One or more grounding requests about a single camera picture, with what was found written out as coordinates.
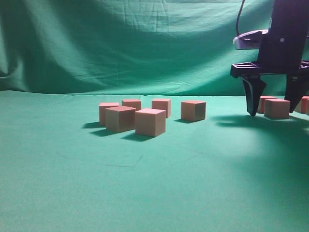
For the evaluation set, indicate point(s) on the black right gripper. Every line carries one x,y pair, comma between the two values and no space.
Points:
274,57

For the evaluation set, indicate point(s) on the pink cube column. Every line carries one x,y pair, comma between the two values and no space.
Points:
150,122
120,118
261,105
193,110
277,108
162,104
102,111
134,103
302,106

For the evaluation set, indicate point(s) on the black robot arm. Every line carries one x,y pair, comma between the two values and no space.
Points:
290,20

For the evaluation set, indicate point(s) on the green cloth backdrop and cover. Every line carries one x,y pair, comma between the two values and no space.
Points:
61,171

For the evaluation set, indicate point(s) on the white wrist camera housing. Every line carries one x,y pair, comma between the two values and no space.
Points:
250,40

